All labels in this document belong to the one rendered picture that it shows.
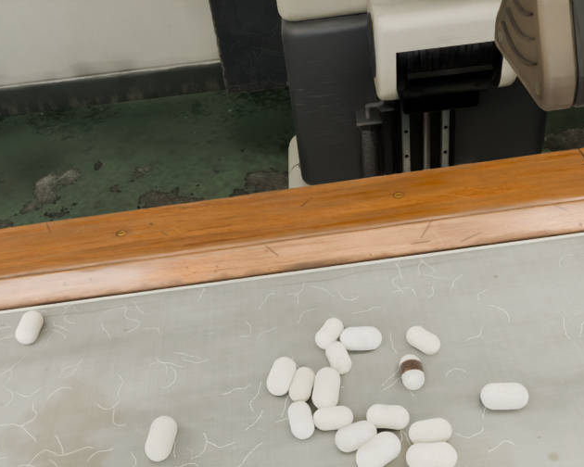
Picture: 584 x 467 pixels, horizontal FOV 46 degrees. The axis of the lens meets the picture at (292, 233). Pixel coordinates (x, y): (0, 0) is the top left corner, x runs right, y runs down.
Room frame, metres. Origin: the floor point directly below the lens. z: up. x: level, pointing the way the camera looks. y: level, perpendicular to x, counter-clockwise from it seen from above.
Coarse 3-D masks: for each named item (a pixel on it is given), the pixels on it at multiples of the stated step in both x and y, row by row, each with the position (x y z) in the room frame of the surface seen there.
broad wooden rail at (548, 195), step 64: (320, 192) 0.61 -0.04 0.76; (384, 192) 0.60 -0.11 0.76; (448, 192) 0.58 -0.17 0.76; (512, 192) 0.56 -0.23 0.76; (576, 192) 0.54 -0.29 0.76; (0, 256) 0.59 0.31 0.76; (64, 256) 0.57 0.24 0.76; (128, 256) 0.56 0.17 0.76; (192, 256) 0.54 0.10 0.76; (256, 256) 0.54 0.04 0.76; (320, 256) 0.53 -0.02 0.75; (384, 256) 0.52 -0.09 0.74
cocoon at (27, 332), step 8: (32, 312) 0.50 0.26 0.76; (24, 320) 0.49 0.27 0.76; (32, 320) 0.49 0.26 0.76; (40, 320) 0.49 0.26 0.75; (24, 328) 0.48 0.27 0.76; (32, 328) 0.48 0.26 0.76; (40, 328) 0.49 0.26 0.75; (16, 336) 0.48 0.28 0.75; (24, 336) 0.47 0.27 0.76; (32, 336) 0.48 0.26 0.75
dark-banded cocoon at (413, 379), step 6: (408, 354) 0.38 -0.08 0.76; (402, 360) 0.37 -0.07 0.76; (408, 372) 0.36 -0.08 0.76; (414, 372) 0.35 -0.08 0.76; (420, 372) 0.36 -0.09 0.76; (402, 378) 0.36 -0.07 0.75; (408, 378) 0.35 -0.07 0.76; (414, 378) 0.35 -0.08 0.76; (420, 378) 0.35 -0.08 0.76; (408, 384) 0.35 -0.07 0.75; (414, 384) 0.35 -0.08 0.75; (420, 384) 0.35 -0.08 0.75
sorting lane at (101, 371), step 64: (448, 256) 0.51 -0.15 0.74; (512, 256) 0.49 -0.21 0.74; (576, 256) 0.48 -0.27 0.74; (0, 320) 0.52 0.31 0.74; (64, 320) 0.50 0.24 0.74; (128, 320) 0.49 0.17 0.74; (192, 320) 0.47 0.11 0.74; (256, 320) 0.46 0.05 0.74; (320, 320) 0.45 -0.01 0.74; (384, 320) 0.43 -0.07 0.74; (448, 320) 0.42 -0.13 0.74; (512, 320) 0.41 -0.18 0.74; (576, 320) 0.40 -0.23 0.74; (0, 384) 0.43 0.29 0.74; (64, 384) 0.42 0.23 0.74; (128, 384) 0.41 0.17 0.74; (192, 384) 0.40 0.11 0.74; (256, 384) 0.38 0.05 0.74; (384, 384) 0.36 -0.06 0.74; (448, 384) 0.35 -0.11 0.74; (576, 384) 0.33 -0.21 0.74; (0, 448) 0.36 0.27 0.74; (64, 448) 0.35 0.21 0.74; (128, 448) 0.34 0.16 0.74; (192, 448) 0.33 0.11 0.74; (256, 448) 0.32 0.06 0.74; (320, 448) 0.31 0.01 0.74; (512, 448) 0.28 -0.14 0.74; (576, 448) 0.28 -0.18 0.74
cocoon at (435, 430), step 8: (416, 424) 0.31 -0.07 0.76; (424, 424) 0.30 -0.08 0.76; (432, 424) 0.30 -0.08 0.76; (440, 424) 0.30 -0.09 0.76; (448, 424) 0.30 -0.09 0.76; (416, 432) 0.30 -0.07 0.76; (424, 432) 0.30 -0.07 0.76; (432, 432) 0.30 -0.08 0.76; (440, 432) 0.30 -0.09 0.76; (448, 432) 0.30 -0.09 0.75; (416, 440) 0.30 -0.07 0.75; (424, 440) 0.30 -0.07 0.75; (432, 440) 0.30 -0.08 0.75; (440, 440) 0.30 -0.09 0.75
